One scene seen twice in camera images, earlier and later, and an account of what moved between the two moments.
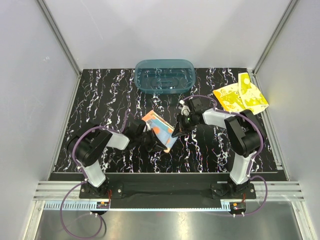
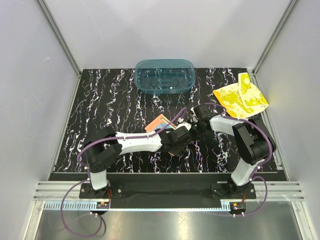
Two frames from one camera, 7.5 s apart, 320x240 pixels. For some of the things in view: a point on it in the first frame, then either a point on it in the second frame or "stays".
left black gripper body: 146,139 to 177,149
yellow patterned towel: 244,95 stays
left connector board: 102,205 stays
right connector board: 237,206 stays
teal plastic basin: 164,75 stays
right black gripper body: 186,122 to 196,129
